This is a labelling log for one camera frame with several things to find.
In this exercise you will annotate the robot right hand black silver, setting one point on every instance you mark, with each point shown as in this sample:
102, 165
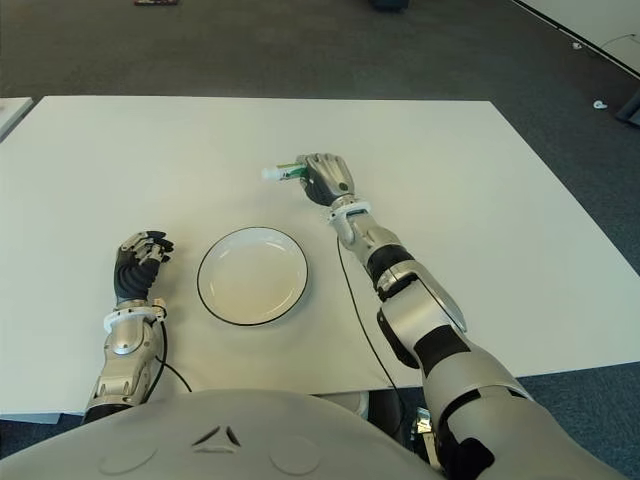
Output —
332, 177

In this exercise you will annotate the robot left hand black silver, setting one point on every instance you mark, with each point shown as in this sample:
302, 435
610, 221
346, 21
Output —
132, 277

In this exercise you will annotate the green white toothpaste tube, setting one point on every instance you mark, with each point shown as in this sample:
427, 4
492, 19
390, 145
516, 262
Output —
280, 172

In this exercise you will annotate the robot left arm silver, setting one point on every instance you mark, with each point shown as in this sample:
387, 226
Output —
125, 340

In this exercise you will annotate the robot right arm silver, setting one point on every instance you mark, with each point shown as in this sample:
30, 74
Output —
440, 325

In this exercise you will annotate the white plate black rim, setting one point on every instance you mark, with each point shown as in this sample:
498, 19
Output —
252, 280

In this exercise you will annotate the dark blue floor object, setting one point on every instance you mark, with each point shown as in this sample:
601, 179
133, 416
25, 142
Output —
387, 4

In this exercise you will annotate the grey robot torso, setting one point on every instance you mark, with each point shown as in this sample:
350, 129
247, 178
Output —
225, 440

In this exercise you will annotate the white side table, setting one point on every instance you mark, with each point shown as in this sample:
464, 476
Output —
12, 115

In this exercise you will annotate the red black floor item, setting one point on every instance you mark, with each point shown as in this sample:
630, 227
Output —
155, 2

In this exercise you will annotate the grey angled floor object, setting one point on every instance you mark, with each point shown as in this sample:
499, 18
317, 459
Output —
631, 107

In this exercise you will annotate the white background table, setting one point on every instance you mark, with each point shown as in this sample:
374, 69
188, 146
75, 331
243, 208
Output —
600, 20

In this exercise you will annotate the black pedestal column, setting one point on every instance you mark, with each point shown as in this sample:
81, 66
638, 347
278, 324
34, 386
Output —
385, 407

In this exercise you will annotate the silver metal bracket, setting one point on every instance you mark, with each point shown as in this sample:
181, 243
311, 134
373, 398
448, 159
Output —
423, 421

